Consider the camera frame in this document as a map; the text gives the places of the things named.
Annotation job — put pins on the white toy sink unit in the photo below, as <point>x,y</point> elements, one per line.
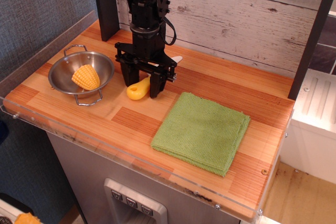
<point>309,145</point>

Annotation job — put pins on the dark left vertical post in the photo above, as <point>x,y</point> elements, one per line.
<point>108,18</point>

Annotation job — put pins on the steel bowl with handles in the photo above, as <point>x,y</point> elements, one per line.
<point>76,56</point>

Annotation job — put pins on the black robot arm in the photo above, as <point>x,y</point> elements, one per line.
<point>146,14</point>

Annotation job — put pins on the green folded cloth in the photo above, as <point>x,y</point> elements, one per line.
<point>202,133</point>

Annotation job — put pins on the dark vertical post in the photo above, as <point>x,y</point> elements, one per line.
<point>108,18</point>
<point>314,36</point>

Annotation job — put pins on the grey toy cabinet body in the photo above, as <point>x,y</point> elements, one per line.
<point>87,169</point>

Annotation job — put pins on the yellow toy corn cob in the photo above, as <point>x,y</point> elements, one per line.
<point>86,77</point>

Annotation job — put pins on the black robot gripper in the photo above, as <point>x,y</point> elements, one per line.
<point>146,53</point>

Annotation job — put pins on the clear acrylic edge guard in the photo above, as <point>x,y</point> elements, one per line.
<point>123,130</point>

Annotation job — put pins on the silver toy fridge dispenser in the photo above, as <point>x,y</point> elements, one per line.
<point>134,204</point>

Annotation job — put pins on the dark right vertical post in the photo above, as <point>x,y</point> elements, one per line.
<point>314,36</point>

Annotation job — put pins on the orange toy at corner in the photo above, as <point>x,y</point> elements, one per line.
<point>27,218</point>

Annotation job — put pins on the yellow handled toy knife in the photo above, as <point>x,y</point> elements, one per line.
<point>138,90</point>

